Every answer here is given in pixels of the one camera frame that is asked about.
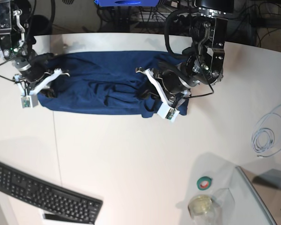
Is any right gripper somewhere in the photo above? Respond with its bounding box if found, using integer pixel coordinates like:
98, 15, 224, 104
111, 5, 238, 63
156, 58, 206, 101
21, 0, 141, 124
16, 52, 57, 98

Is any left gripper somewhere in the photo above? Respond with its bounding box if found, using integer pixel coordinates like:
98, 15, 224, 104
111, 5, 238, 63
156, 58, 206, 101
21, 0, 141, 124
137, 62, 200, 105

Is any dark blue t-shirt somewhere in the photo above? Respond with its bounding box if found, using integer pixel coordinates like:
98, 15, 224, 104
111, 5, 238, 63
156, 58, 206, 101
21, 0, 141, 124
38, 51, 181, 118

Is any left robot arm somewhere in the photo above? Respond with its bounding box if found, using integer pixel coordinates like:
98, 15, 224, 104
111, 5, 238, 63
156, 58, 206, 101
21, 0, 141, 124
136, 0, 234, 108

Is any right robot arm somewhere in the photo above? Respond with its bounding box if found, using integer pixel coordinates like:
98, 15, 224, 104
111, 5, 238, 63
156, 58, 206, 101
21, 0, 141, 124
0, 0, 56, 98

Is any black round stool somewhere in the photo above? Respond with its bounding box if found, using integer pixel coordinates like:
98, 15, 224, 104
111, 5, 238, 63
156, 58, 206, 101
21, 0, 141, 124
28, 15, 52, 37

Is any blue box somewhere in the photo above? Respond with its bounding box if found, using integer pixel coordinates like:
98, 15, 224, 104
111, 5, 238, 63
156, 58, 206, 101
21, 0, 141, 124
94, 0, 159, 7

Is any green tape roll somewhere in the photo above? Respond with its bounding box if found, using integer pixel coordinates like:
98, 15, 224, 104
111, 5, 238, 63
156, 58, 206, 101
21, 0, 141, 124
196, 176, 212, 190

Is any black computer keyboard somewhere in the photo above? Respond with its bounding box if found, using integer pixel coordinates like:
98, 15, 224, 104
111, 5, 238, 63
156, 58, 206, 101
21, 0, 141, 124
0, 162, 103, 225

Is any clear glass jar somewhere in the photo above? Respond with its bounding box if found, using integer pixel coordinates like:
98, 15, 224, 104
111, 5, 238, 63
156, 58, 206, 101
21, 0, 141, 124
187, 195, 222, 225

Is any coiled white cable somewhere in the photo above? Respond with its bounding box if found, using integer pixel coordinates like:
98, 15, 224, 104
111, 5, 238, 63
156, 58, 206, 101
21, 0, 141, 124
251, 102, 281, 158

